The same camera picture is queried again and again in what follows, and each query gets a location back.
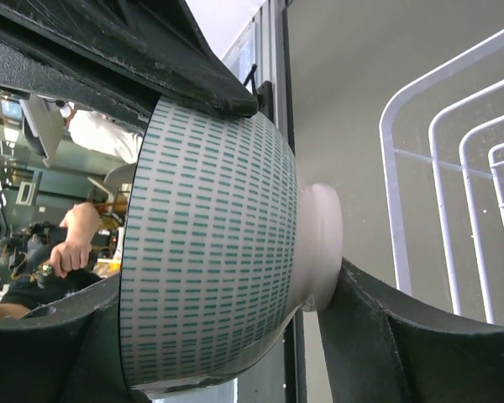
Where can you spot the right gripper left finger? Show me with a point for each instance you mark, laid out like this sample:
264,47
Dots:
67,351

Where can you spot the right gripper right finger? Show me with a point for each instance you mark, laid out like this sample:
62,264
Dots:
381,345

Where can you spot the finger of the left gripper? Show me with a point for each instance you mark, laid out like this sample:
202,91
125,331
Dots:
118,57

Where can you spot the pale green bowl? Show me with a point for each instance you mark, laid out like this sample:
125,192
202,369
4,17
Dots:
223,243

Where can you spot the white wire dish rack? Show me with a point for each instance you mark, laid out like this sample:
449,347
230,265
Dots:
442,145

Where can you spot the operator hand in background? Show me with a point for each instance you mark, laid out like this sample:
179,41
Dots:
81,224

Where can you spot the operator white shirt torso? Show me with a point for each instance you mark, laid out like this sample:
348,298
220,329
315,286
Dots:
96,132

